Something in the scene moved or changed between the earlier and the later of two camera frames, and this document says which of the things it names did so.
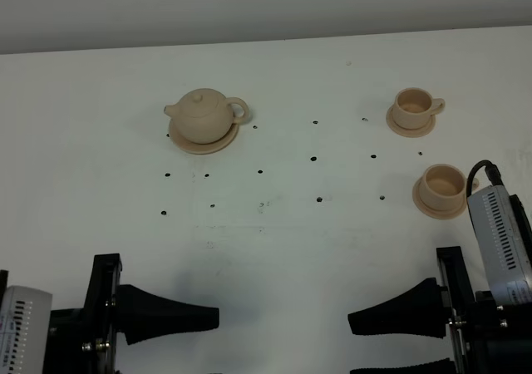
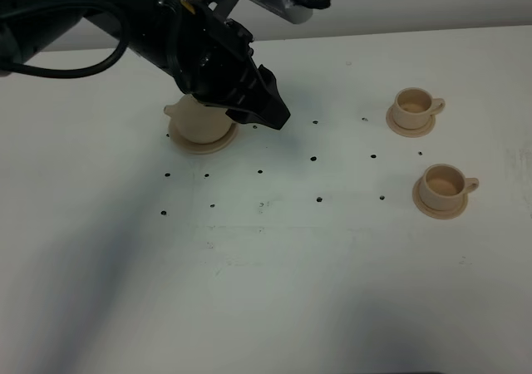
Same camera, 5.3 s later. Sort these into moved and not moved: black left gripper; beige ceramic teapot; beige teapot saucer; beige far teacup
Moved: black left gripper
Not moved: beige ceramic teapot; beige far teacup; beige teapot saucer
